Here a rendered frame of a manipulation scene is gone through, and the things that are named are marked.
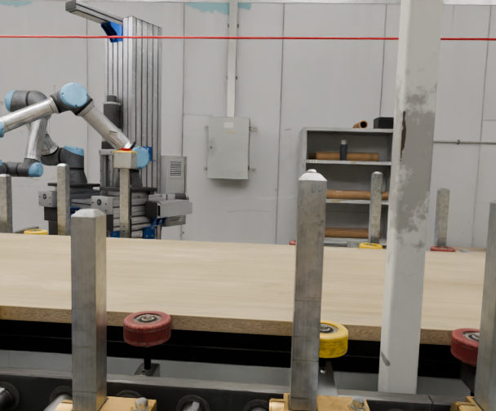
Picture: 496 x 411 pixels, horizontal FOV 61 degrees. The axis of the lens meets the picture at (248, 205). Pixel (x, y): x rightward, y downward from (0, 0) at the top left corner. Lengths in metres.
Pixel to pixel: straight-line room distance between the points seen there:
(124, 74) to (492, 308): 2.41
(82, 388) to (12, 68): 4.68
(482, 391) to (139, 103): 2.36
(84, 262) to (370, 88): 4.09
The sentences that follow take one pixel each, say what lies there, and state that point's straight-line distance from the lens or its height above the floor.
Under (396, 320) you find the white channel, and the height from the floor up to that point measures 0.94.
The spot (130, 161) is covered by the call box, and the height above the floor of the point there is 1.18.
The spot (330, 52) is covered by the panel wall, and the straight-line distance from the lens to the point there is 4.51.
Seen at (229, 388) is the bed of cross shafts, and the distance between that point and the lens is 0.69.
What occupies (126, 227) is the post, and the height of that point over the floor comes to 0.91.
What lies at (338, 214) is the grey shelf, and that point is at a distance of 4.39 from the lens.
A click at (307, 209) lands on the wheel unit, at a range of 0.53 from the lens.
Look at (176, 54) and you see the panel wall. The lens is 4.57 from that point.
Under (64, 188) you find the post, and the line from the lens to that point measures 1.84.
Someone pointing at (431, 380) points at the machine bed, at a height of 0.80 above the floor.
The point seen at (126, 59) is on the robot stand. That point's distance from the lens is 2.72.
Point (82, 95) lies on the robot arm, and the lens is 2.19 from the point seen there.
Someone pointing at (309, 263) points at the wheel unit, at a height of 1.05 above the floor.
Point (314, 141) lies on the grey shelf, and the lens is 4.34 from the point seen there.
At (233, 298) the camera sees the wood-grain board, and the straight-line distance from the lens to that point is 0.88.
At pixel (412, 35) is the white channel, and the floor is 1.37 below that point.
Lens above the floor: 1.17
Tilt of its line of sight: 5 degrees down
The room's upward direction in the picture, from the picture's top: 2 degrees clockwise
